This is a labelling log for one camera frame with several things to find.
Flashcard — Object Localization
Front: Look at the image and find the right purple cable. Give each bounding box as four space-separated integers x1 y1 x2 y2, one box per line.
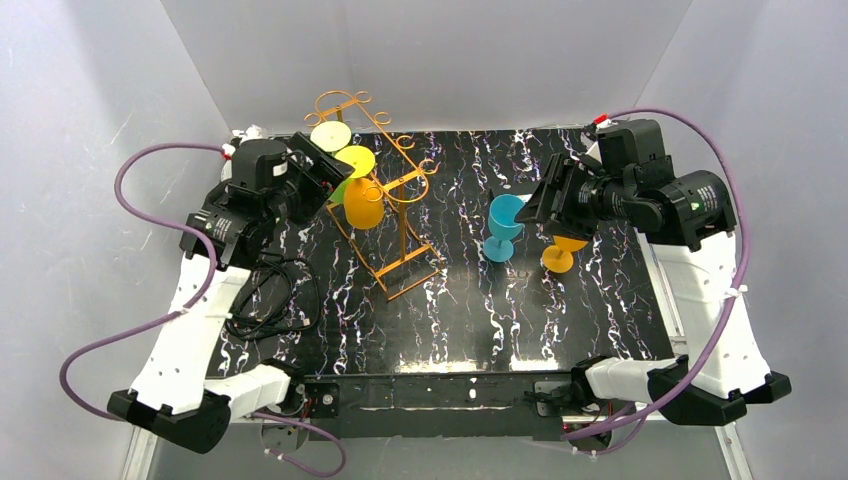
559 109 751 457

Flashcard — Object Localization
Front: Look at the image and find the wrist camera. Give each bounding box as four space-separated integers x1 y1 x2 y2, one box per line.
220 124 268 181
582 115 612 162

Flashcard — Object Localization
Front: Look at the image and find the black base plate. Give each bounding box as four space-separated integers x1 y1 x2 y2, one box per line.
294 371 608 441

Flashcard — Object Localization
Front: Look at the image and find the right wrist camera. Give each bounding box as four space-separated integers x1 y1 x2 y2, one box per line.
582 115 612 162

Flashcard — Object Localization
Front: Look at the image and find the green wine glass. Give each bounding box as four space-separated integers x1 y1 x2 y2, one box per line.
309 120 352 204

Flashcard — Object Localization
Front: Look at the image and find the blue wine glass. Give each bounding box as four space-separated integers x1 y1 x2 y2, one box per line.
483 194 525 263

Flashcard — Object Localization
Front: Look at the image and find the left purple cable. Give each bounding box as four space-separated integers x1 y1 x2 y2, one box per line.
58 142 348 480

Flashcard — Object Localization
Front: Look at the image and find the orange wine glass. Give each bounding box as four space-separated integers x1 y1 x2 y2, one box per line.
330 145 384 230
541 235 588 273

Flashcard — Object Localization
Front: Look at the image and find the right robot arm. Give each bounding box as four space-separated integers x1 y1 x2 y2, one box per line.
516 119 792 426

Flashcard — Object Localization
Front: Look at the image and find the gold wire wine glass rack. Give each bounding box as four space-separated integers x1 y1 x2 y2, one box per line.
304 90 440 301

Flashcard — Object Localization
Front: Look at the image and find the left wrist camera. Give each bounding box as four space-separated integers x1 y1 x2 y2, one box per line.
220 124 268 181

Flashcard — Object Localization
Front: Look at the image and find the purple cable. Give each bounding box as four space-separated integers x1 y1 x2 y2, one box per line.
58 142 348 480
559 109 751 457

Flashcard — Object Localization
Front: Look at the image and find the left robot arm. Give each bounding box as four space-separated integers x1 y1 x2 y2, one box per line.
107 132 353 454

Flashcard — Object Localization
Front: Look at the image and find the black coiled cable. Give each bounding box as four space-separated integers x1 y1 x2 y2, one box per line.
225 254 322 344

